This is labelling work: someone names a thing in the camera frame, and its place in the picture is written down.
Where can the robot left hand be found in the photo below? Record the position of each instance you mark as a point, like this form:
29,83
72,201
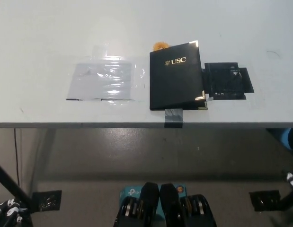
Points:
7,211

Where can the teal tp-link box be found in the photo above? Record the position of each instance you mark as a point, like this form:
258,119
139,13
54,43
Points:
126,192

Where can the clear plastic film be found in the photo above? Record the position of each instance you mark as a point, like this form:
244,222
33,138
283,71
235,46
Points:
139,78

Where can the black USC diary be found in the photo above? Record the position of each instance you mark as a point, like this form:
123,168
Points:
174,82

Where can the black floor tape mark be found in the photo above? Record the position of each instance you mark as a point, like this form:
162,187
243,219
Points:
47,200
264,200

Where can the grey duct tape strip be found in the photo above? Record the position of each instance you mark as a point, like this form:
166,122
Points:
174,117

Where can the small grey tape piece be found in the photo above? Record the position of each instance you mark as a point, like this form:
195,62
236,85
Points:
209,98

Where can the black plastic frame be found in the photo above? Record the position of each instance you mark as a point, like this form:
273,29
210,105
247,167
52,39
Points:
222,80

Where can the black tape patch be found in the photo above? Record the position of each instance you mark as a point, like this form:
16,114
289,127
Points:
248,80

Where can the blue object under table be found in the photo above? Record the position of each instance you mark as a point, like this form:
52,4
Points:
286,139

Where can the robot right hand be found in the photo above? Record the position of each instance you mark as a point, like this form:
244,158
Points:
292,179

